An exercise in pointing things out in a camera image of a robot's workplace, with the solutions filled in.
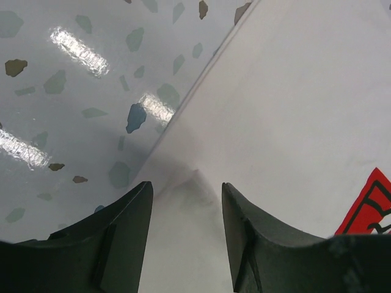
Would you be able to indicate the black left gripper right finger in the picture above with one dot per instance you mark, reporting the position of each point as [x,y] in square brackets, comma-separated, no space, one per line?
[268,255]

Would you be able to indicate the white t-shirt red print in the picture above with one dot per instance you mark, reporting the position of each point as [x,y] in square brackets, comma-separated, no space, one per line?
[295,114]

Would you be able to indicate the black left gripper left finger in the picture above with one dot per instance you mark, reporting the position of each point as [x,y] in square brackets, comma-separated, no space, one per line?
[102,253]

